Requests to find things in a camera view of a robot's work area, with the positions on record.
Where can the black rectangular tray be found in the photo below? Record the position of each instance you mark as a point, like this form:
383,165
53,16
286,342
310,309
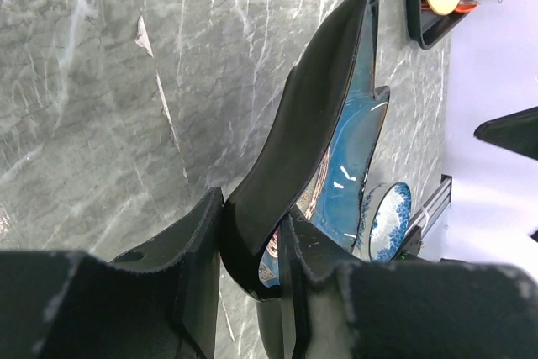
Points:
426,27

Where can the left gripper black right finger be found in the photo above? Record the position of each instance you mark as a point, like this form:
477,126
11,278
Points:
336,306

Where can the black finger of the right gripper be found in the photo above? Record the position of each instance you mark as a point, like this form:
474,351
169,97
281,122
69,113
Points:
516,132

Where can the blue white porcelain bowl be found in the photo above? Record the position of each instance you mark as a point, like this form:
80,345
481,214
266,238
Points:
385,216

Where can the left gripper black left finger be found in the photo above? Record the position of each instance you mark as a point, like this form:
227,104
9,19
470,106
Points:
156,300

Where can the aluminium rail frame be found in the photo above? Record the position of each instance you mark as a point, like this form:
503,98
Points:
425,238

